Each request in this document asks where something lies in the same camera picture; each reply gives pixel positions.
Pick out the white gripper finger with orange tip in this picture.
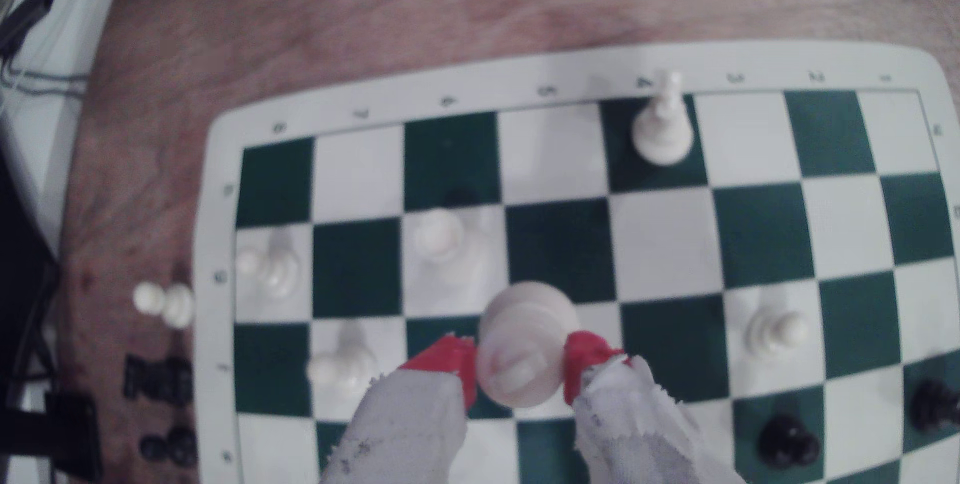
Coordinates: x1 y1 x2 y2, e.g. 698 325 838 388
562 330 751 484
318 334 481 484

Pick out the white bishop chess piece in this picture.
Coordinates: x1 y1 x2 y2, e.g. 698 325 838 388
476 281 582 410

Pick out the white pawn chess piece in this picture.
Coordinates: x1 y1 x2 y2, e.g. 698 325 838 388
234 244 301 301
133 281 196 329
306 334 380 399
744 305 811 361

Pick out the black pawn chess piece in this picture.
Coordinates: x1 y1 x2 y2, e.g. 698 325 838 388
138 426 200 469
756 415 822 470

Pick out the white rook chess piece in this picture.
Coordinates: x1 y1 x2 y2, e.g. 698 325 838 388
411 208 489 290

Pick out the black rook chess piece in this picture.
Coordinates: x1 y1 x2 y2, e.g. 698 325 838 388
122 352 196 406
909 377 960 434

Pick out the green white chess board mat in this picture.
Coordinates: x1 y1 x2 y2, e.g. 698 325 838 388
191 40 960 484

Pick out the black box-shaped object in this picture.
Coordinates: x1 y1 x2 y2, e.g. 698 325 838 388
0 390 102 484

